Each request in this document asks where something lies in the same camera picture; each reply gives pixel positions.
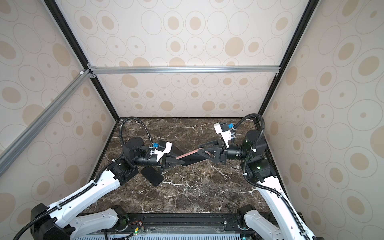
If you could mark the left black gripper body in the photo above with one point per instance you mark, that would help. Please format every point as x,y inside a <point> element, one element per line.
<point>150,162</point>

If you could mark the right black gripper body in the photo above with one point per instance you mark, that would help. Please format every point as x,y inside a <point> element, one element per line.
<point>224,153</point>

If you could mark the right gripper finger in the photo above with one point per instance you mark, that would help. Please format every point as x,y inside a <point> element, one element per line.
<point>212,154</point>
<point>211,144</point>

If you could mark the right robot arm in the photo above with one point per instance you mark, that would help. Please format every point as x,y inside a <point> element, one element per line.
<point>259,173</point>

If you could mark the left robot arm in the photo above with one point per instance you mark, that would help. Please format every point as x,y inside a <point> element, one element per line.
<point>114,175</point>

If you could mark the black phone lower left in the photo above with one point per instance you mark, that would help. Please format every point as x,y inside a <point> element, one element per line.
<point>153,176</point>

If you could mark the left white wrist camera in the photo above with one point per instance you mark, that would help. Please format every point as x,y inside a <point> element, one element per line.
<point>158,150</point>

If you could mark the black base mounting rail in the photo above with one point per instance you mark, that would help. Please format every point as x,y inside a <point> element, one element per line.
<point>183,223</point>

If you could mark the horizontal aluminium rail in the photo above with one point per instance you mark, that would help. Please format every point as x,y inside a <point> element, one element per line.
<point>185,70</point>

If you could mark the diagonal aluminium rail left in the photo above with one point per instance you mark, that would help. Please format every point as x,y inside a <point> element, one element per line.
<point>25,138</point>

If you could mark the black frame post right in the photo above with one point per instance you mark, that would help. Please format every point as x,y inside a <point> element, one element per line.
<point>302,25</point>

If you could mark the black frame post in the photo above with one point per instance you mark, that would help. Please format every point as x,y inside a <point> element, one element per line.
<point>302,25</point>
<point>59,18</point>

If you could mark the black frame post left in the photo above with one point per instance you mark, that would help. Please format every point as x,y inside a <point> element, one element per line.
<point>59,18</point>

